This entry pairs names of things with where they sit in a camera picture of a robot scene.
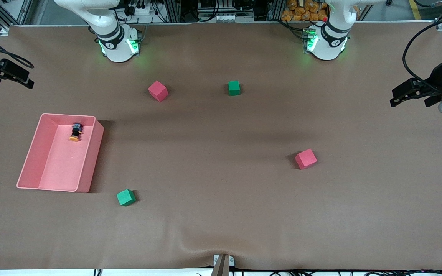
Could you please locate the orange capped black button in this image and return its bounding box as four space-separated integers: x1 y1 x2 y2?
69 123 84 142

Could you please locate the pink plastic bin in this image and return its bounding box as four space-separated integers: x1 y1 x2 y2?
16 113 105 193

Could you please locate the red foam cube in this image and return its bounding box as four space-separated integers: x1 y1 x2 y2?
148 80 169 102
295 149 318 170

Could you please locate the pile of orange items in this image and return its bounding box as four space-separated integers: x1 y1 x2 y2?
281 0 328 22

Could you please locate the white power strip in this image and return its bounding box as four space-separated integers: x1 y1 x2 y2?
123 0 156 16

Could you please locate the white terminal block row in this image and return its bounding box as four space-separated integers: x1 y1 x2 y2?
198 13 255 23

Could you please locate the brown table mat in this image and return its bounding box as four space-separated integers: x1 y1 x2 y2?
0 21 442 270

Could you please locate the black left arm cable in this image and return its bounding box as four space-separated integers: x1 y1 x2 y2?
402 15 442 94

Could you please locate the grey metal bracket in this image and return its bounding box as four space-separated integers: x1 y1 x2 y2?
213 254 235 267

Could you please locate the brown camera pole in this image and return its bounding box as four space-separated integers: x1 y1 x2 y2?
211 256 231 276

